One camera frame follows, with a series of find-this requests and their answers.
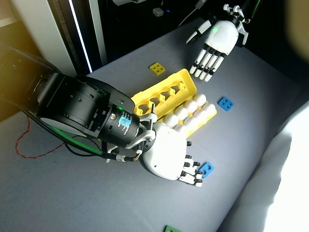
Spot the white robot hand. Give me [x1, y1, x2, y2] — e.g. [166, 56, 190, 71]
[185, 20, 239, 82]
[140, 122, 204, 189]

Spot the yellow plastic egg carton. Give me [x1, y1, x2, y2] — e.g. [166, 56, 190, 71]
[130, 68, 218, 140]

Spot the white plastic egg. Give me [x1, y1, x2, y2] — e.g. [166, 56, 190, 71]
[174, 107, 189, 120]
[175, 124, 190, 137]
[194, 110, 208, 123]
[203, 103, 217, 116]
[184, 100, 198, 112]
[164, 114, 180, 127]
[194, 93, 208, 106]
[184, 117, 198, 130]

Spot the blue two-hole rectangular block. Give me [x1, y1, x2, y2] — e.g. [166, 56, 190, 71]
[199, 162, 215, 179]

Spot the blue four-hole square block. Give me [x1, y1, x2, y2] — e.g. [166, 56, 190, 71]
[217, 96, 235, 112]

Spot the yellow four-hole square block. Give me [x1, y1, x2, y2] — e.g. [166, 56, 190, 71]
[149, 62, 167, 77]

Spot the grey table cloth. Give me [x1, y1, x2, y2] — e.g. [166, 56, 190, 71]
[0, 23, 309, 232]

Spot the white cabinet with light strip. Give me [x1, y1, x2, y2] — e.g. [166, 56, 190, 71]
[11, 0, 108, 77]

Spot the white cable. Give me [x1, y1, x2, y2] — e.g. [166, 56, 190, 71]
[178, 0, 206, 27]

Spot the green cable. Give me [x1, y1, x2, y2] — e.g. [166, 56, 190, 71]
[36, 118, 108, 158]

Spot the thin red cable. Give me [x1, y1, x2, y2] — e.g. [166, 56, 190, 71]
[15, 117, 66, 160]

